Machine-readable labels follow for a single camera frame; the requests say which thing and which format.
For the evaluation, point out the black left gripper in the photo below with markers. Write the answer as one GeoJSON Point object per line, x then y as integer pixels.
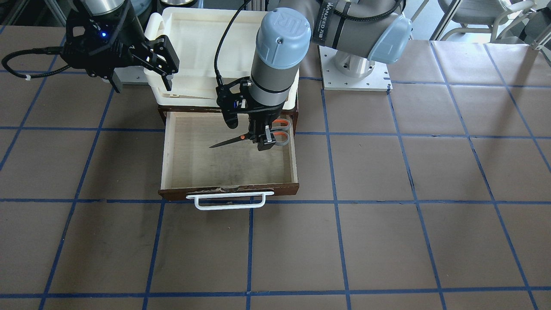
{"type": "Point", "coordinates": [267, 113]}

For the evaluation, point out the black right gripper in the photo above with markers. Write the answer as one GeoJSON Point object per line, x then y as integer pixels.
{"type": "Point", "coordinates": [127, 44]}

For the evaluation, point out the orange grey handled scissors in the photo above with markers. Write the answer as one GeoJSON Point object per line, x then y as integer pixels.
{"type": "Point", "coordinates": [268, 136]}

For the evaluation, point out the brown wooden drawer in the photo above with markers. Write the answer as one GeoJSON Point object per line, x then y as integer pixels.
{"type": "Point", "coordinates": [228, 177]}

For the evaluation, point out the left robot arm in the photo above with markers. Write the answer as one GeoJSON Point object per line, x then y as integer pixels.
{"type": "Point", "coordinates": [376, 31]}

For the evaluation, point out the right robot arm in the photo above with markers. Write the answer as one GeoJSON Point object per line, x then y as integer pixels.
{"type": "Point", "coordinates": [101, 7]}

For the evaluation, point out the white plastic tray box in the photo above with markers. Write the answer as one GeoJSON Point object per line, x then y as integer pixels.
{"type": "Point", "coordinates": [195, 34]}

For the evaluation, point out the grey office chair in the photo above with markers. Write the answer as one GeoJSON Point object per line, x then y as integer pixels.
{"type": "Point", "coordinates": [481, 16]}

